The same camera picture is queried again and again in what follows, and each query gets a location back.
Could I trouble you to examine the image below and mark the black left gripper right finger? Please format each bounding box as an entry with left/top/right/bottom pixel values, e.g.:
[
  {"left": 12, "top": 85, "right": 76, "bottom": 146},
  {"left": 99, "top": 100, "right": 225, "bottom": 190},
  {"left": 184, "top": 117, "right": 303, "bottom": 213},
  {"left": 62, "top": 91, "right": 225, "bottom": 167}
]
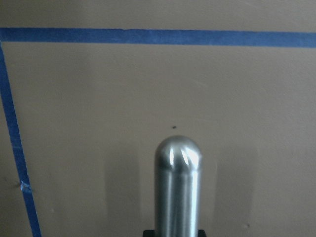
[{"left": 197, "top": 230, "right": 206, "bottom": 237}]

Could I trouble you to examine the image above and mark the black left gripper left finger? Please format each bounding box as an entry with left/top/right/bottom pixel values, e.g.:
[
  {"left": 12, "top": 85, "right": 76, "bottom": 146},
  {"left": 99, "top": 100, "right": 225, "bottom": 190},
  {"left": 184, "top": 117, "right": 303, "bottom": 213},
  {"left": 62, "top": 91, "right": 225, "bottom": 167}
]
[{"left": 142, "top": 230, "right": 155, "bottom": 237}]

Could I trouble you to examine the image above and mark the steel muddler black tip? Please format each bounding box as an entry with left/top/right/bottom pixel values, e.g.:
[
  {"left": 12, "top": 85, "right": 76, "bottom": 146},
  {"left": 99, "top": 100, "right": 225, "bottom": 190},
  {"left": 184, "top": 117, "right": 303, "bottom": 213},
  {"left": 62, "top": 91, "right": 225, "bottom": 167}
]
[{"left": 154, "top": 135, "right": 202, "bottom": 237}]

